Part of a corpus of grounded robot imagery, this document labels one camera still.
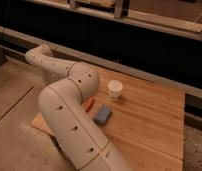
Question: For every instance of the white paper cup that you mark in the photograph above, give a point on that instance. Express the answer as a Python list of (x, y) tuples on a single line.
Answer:
[(115, 88)]

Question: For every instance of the wooden plank on ledge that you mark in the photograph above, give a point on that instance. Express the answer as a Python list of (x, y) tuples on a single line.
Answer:
[(166, 21)]

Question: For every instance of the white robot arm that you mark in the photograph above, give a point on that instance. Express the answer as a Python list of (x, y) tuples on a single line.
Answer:
[(60, 104)]

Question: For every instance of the grey metal post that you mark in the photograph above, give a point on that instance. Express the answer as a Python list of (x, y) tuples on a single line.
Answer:
[(118, 8)]

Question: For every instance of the black metal table leg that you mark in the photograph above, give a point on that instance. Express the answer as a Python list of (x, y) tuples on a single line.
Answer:
[(56, 144)]

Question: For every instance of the orange marker pen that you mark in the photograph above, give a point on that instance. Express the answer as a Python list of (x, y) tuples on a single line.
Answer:
[(88, 104)]

